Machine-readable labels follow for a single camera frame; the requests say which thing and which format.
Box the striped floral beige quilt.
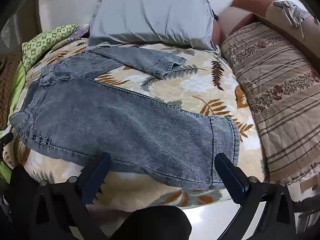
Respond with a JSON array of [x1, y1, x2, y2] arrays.
[[220, 22, 320, 188]]

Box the purple plastic bag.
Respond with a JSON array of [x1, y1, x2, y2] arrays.
[[74, 24, 91, 38]]

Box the blue denim pants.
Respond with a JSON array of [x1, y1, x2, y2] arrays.
[[9, 47, 241, 191]]

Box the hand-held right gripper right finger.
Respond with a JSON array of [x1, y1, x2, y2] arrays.
[[214, 152, 297, 240]]

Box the grey pillow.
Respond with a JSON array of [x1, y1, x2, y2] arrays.
[[88, 0, 220, 52]]

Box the brown knit cloth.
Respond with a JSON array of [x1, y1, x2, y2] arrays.
[[0, 52, 18, 120]]

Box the person's black trouser leg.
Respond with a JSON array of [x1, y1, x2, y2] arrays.
[[116, 205, 192, 240]]

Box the leaf print fleece blanket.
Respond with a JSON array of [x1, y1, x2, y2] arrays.
[[2, 39, 270, 208]]

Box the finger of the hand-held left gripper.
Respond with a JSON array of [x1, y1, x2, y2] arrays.
[[0, 132, 14, 153]]

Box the brown bolster pillow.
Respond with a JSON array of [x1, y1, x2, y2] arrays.
[[255, 0, 320, 64]]

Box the crumpled grey cloth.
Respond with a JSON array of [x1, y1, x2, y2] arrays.
[[272, 0, 311, 40]]

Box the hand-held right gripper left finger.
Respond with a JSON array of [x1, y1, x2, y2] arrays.
[[31, 152, 113, 240]]

